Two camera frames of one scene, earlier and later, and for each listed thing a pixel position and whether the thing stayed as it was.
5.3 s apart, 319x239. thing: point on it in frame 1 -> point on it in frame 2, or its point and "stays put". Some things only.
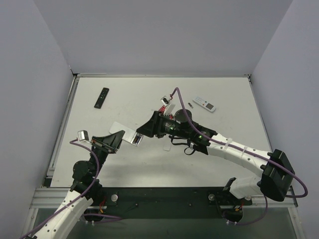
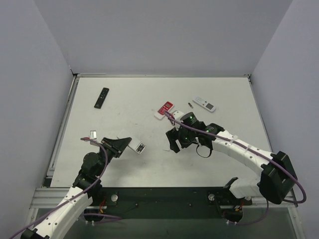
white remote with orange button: [206, 104] stays put
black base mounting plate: [168, 202] stays put
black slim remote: [101, 98] stays put
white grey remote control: [130, 135] -> [135, 144]
